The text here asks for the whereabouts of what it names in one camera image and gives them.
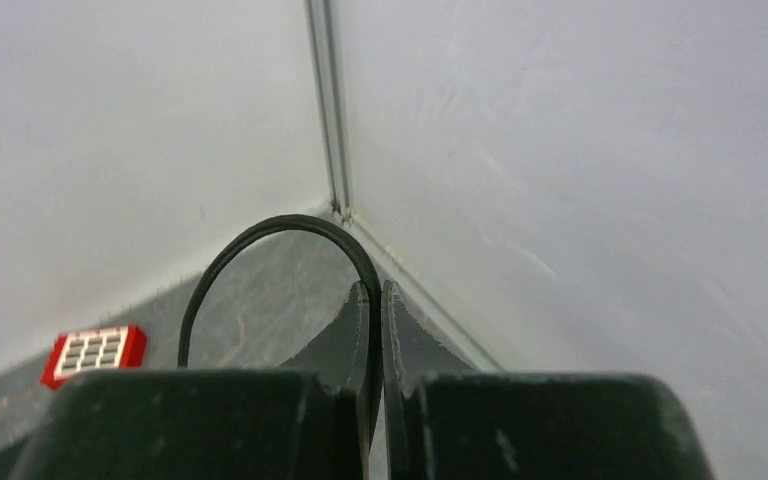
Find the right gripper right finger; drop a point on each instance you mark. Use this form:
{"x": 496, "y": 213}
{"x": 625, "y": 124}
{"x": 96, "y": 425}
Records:
{"x": 447, "y": 420}

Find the red keypad box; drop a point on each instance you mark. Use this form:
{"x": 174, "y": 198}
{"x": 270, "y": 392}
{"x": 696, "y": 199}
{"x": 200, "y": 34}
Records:
{"x": 106, "y": 348}

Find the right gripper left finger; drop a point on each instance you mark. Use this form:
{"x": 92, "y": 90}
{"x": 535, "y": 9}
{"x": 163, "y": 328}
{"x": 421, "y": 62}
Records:
{"x": 308, "y": 418}

